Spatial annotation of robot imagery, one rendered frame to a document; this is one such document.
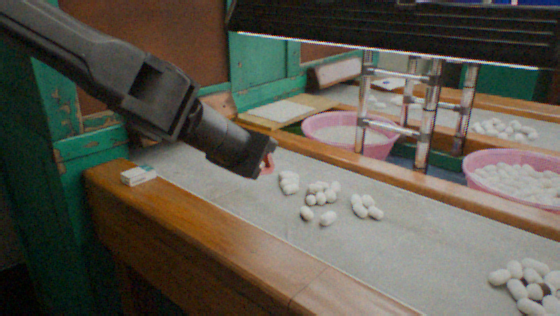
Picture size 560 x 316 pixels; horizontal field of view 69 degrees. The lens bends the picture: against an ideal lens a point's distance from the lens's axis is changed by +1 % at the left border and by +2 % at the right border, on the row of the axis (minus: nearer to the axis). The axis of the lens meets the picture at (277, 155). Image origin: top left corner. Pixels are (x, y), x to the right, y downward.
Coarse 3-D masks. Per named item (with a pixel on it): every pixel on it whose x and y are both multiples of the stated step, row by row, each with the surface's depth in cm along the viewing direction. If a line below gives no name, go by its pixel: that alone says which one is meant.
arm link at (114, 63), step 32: (0, 0) 35; (32, 0) 36; (0, 32) 36; (32, 32) 37; (64, 32) 38; (96, 32) 40; (64, 64) 38; (96, 64) 40; (128, 64) 41; (160, 64) 43; (96, 96) 42; (128, 96) 42; (160, 96) 44; (160, 128) 45
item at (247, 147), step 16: (240, 128) 56; (224, 144) 52; (240, 144) 55; (256, 144) 56; (272, 144) 56; (208, 160) 60; (224, 160) 55; (240, 160) 56; (256, 160) 55; (256, 176) 55
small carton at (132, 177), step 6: (138, 168) 83; (144, 168) 83; (150, 168) 83; (120, 174) 81; (126, 174) 81; (132, 174) 81; (138, 174) 81; (144, 174) 81; (150, 174) 83; (126, 180) 80; (132, 180) 80; (138, 180) 81; (144, 180) 82; (132, 186) 80
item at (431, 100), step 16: (320, 0) 72; (416, 0) 62; (432, 0) 65; (448, 0) 71; (368, 64) 87; (432, 64) 78; (368, 80) 89; (416, 80) 82; (432, 80) 79; (368, 96) 91; (432, 96) 80; (432, 112) 81; (384, 128) 89; (400, 128) 87; (432, 128) 83; (416, 160) 86
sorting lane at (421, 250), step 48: (192, 192) 83; (240, 192) 83; (384, 192) 83; (288, 240) 68; (336, 240) 68; (384, 240) 68; (432, 240) 68; (480, 240) 68; (528, 240) 68; (384, 288) 58; (432, 288) 58; (480, 288) 58
